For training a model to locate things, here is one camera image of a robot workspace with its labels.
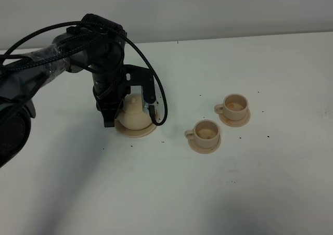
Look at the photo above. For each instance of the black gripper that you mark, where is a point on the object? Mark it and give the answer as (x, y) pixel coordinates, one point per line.
(109, 92)

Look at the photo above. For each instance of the beige ceramic teapot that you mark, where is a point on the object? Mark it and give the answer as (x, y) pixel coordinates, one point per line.
(131, 116)

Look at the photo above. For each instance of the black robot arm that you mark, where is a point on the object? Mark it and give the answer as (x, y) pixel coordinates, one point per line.
(93, 44)

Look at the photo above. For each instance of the large beige teapot saucer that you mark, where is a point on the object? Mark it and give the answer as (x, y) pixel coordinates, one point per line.
(133, 133)

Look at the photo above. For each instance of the near beige cup saucer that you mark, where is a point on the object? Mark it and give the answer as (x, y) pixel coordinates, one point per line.
(201, 150)

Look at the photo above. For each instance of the beige cup saucer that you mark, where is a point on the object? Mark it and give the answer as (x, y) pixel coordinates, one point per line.
(239, 123)
(201, 150)

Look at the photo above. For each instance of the near beige teacup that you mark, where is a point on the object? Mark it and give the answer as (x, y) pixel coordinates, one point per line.
(205, 134)

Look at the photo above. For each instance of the beige teacup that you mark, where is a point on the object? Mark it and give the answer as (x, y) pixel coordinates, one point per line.
(205, 134)
(234, 107)

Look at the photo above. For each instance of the far beige teacup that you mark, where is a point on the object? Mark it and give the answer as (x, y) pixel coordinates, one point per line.
(234, 107)

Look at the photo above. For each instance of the far beige cup saucer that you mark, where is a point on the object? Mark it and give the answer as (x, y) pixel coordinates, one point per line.
(239, 123)

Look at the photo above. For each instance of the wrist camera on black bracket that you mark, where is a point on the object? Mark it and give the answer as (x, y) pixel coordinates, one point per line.
(143, 77)

